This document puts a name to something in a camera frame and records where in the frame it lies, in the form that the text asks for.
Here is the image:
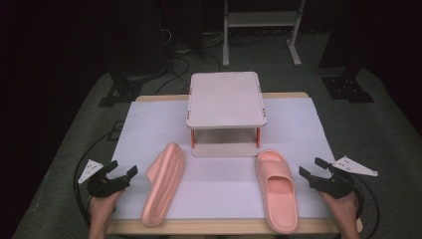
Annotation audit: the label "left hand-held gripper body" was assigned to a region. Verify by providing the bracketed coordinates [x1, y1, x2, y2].
[78, 158, 132, 199]

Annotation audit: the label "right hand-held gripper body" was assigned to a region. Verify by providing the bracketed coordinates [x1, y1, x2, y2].
[308, 155, 379, 200]

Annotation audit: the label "pink foam slipper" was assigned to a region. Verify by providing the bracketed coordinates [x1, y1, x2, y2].
[254, 149, 299, 234]
[141, 141, 186, 228]

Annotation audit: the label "white shoe rack orange posts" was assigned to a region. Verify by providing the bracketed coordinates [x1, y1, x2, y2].
[185, 71, 268, 158]

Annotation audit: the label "person's left hand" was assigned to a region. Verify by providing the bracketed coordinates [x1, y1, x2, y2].
[89, 189, 124, 230]

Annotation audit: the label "person's right hand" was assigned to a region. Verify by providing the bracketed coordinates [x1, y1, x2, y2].
[319, 191, 359, 230]

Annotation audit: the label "black stand base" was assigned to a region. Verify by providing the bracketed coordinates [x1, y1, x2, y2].
[98, 68, 167, 108]
[320, 64, 375, 104]

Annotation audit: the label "white table sheet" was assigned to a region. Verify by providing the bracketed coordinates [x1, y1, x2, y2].
[110, 98, 336, 221]

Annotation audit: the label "wooden table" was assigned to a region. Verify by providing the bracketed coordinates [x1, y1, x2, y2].
[107, 92, 363, 236]

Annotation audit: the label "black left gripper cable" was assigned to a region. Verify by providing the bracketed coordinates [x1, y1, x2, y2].
[73, 130, 117, 228]

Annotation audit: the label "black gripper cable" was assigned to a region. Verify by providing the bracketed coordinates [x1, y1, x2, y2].
[73, 130, 117, 228]
[351, 175, 381, 239]

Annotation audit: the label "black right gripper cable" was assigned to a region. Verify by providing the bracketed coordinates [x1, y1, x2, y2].
[351, 175, 381, 239]

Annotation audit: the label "black floor cables bundle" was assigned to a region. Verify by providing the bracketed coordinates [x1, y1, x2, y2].
[154, 26, 223, 96]

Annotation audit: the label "white metal desk frame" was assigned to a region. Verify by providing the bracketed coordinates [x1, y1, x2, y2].
[222, 0, 307, 68]

